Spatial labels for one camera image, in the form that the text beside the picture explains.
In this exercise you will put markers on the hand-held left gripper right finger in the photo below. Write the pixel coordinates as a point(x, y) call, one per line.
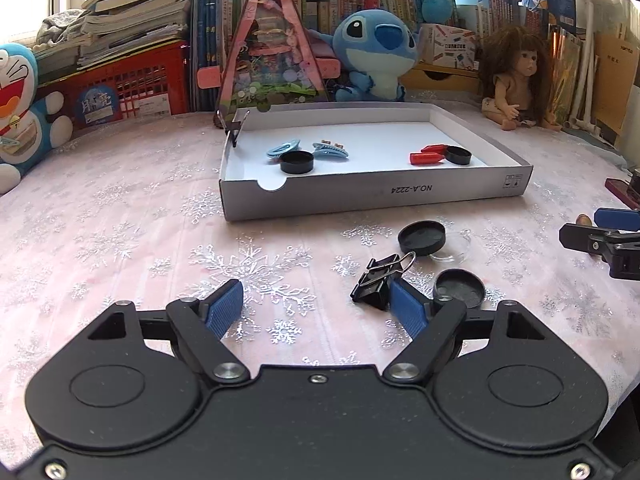
point(407, 310)

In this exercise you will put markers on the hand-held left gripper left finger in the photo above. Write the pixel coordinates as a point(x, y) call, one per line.
point(222, 310)

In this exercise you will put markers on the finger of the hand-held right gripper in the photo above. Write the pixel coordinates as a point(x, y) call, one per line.
point(620, 220)
point(582, 240)

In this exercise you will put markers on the brown hazelnut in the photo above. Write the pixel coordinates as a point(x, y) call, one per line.
point(584, 221)

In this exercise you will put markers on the large black binder clip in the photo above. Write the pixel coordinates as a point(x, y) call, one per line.
point(372, 285)

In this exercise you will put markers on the black round cap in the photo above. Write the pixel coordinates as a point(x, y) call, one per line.
point(460, 287)
point(296, 162)
point(421, 237)
point(457, 156)

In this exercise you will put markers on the clear plastic lid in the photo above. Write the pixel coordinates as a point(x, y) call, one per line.
point(455, 255)

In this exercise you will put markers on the white cardboard tray box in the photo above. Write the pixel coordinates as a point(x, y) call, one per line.
point(370, 160)

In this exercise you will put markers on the plain blue hair clip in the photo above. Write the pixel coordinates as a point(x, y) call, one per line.
point(282, 147)

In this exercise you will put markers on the decorated blue hair clip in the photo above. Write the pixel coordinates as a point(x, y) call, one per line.
point(330, 150)

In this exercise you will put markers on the pink snowflake tablecloth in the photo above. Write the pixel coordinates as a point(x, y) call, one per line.
point(125, 220)

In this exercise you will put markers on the brown cardboard sheet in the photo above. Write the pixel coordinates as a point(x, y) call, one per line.
point(615, 85)

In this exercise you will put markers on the glossy picture books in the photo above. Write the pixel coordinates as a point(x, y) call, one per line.
point(565, 70)

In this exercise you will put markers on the white pipe rack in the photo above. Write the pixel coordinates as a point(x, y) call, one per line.
point(587, 60)

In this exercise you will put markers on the brown-haired baby doll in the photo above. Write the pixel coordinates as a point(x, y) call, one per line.
point(505, 95)

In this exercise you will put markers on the small black binder clip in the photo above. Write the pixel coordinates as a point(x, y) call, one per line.
point(234, 135)

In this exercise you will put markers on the wooden drawer organizer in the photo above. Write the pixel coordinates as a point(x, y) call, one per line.
point(425, 77)

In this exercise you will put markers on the white printed carton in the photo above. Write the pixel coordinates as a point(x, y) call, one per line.
point(450, 45)

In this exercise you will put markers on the large red plastic basket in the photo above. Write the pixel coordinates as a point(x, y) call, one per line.
point(140, 80)

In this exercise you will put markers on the pink triangular toy box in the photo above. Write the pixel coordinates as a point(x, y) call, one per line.
point(270, 60)

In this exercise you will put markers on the blue alien plush toy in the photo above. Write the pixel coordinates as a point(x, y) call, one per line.
point(370, 50)

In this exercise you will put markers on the blue plush ball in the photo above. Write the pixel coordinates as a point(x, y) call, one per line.
point(439, 7)

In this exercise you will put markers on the blue cat plush toy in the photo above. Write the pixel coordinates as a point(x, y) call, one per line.
point(20, 125)

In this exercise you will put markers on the row of blue booklets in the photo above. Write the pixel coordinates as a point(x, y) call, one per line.
point(207, 35)

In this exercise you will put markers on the row of shelved books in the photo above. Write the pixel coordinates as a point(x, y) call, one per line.
point(310, 10)

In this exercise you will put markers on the stack of books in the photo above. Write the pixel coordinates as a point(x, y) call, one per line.
point(135, 10)

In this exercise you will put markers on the grey patterned cloth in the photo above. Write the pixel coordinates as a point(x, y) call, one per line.
point(57, 27)

